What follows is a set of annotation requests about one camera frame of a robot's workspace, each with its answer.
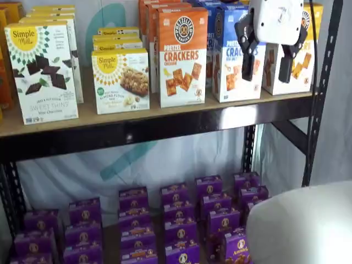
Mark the yellow pretzel crackers box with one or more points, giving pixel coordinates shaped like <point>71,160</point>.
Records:
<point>302,71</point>

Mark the orange pretzel crackers box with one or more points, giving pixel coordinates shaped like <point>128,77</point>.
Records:
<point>142,13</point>
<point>151,33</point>
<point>182,55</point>

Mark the blue white pretzel crackers box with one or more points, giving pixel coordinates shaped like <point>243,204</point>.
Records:
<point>210,33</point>
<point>231,71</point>

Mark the wooden shelf board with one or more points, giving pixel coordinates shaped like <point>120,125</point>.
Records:
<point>90,121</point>

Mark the orange brown snack box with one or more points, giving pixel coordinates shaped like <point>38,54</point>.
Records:
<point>5,77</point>
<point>13,11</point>

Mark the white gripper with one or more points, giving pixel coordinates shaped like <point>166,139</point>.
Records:
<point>277,19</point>

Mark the black metal shelf rack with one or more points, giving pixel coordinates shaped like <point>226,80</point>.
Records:
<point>137,134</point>
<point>192,154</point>

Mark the purple Annie's snack box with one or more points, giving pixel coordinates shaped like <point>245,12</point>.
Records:
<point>137,243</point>
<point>138,257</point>
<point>215,206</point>
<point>209,187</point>
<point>246,181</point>
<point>224,224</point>
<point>41,220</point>
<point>180,231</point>
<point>236,250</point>
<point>31,259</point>
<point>174,192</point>
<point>82,255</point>
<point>85,210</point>
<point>137,229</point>
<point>134,215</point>
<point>133,196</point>
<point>182,254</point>
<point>178,210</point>
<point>253,196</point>
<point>83,233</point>
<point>34,243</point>

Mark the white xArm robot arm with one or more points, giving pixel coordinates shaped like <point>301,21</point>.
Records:
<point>302,225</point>

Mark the Simple Mills almond bar box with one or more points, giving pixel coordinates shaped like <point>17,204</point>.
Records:
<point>121,82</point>
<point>115,37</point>
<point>118,44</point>
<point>118,30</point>

